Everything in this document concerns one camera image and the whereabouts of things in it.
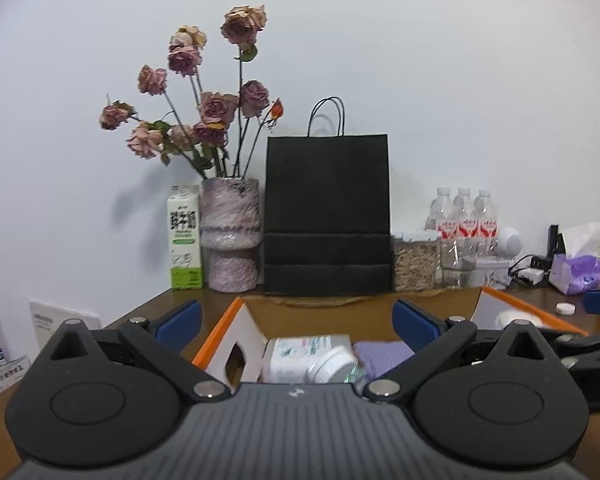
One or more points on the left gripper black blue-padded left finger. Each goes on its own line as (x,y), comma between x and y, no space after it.
(98,398)

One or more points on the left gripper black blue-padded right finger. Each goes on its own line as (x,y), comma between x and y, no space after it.
(499,399)

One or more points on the small white cap on table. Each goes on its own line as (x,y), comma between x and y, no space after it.
(565,308)

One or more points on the purple tissue pack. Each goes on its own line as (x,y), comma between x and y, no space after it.
(576,264)

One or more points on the black cosmetic bottle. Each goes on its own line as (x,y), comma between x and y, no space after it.
(555,242)

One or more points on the white round lamp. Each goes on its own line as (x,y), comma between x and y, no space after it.
(508,243)

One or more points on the white round tin box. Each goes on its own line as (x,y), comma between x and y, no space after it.
(488,272)

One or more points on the purple cloth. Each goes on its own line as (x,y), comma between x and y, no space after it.
(378,357)

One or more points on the orange white cardboard box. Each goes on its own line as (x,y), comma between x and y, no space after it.
(249,323)

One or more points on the right red-label water bottle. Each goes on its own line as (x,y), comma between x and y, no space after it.
(487,218)

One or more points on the red-label water bottle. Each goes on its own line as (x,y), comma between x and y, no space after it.
(467,218)
(487,218)
(442,216)

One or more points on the clear drinking glass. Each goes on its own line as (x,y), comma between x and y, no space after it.
(456,261)

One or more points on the middle red-label water bottle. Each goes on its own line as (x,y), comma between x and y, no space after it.
(467,218)

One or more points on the clear container of seeds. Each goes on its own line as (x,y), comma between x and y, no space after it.
(415,261)

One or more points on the white plastic bottle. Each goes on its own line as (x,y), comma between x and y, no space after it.
(338,366)

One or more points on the left red-label water bottle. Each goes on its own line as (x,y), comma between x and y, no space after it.
(442,216)

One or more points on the white wet wipes pack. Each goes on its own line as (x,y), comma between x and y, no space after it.
(289,360)

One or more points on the white green milk carton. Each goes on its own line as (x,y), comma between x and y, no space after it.
(182,215)

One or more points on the purple marbled ceramic vase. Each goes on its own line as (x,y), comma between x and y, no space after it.
(230,233)

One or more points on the black paper shopping bag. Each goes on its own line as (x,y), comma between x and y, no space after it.
(326,226)

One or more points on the dried pink rose bouquet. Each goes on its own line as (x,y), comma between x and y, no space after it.
(228,126)

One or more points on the white charger with black cable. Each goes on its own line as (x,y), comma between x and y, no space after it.
(530,270)

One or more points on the white board leaning on wall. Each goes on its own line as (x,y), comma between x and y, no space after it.
(47,319)

